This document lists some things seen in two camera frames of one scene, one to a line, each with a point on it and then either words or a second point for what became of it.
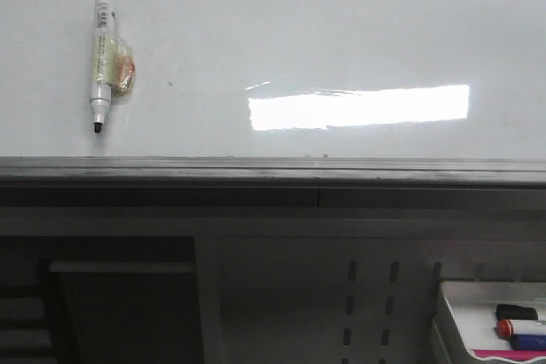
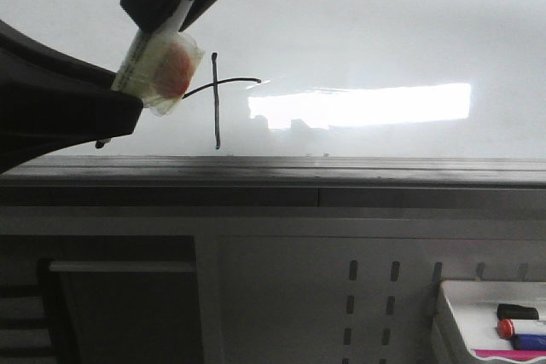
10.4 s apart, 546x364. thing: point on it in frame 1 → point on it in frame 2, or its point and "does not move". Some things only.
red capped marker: x=507 y=328 does not move
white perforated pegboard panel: x=342 y=299 does not move
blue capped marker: x=527 y=342 does not move
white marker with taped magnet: x=113 y=67 → x=159 y=68
